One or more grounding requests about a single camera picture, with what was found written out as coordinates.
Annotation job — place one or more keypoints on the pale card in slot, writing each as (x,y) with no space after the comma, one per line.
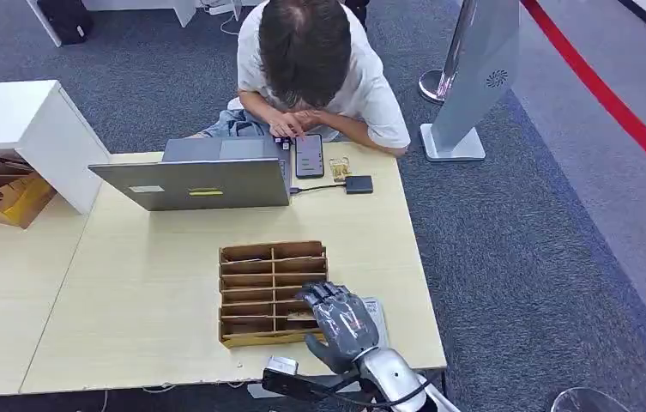
(300,316)

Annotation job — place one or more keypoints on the black adapter box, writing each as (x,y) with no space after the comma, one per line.
(359,184)

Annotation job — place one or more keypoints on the standing person's legs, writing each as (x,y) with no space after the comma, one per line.
(358,8)

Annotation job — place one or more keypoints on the black smartphone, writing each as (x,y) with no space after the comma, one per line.
(309,156)

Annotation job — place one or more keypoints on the wooden card box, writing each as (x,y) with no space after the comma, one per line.
(248,338)

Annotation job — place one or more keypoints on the person's left hand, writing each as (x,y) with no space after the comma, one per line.
(310,118)

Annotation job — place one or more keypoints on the person's right hand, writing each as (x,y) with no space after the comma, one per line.
(284,124)

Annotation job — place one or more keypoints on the brown cardboard box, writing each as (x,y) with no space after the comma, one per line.
(21,202)

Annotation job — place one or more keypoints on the small yellow packet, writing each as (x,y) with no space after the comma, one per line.
(340,169)

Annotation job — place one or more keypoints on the grey kiosk stand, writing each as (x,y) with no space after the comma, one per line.
(479,68)

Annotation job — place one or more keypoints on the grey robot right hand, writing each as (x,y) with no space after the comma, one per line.
(342,330)

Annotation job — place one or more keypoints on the clear glass dome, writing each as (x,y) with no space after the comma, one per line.
(589,401)

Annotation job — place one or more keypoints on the white shelf unit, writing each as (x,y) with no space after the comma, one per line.
(10,113)

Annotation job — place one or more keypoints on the white table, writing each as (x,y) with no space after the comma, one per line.
(183,8)

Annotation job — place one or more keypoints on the red barrier belt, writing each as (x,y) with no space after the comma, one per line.
(612,102)

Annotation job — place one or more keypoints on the grey laptop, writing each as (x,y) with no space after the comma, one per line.
(203,185)

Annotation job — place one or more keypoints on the chrome stanchion post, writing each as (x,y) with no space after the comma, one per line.
(442,82)

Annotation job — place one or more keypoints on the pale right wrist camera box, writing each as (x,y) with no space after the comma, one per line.
(283,365)

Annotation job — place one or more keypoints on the small black dongle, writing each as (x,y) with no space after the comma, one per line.
(283,142)

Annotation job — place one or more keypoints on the person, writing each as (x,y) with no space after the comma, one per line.
(368,91)

